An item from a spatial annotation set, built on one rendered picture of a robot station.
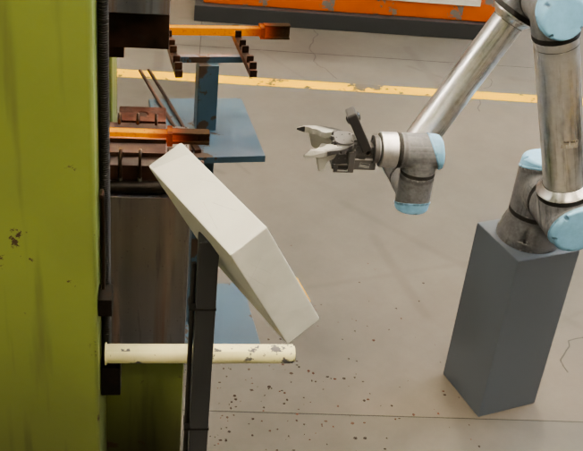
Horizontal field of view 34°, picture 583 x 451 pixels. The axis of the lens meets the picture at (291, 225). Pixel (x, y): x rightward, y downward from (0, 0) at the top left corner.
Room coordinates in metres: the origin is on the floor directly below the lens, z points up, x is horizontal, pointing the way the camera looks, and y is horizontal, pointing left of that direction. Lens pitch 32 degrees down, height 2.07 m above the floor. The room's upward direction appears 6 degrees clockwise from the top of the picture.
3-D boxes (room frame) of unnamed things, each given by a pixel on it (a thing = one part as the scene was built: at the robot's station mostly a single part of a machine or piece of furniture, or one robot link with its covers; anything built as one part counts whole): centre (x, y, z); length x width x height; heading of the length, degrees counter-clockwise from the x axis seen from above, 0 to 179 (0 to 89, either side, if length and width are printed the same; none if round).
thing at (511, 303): (2.47, -0.71, 0.30); 0.22 x 0.22 x 0.60; 26
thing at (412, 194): (2.21, -0.31, 0.86); 0.12 x 0.09 x 0.12; 13
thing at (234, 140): (2.65, 0.30, 0.75); 0.40 x 0.30 x 0.02; 16
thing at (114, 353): (1.74, 0.18, 0.62); 0.44 x 0.05 x 0.05; 99
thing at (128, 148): (2.04, 0.53, 0.96); 0.42 x 0.20 x 0.09; 99
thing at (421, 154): (2.20, -0.30, 0.98); 0.12 x 0.09 x 0.10; 99
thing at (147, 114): (2.24, 0.41, 0.95); 0.12 x 0.09 x 0.07; 99
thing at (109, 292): (1.67, 0.38, 0.80); 0.06 x 0.03 x 0.04; 9
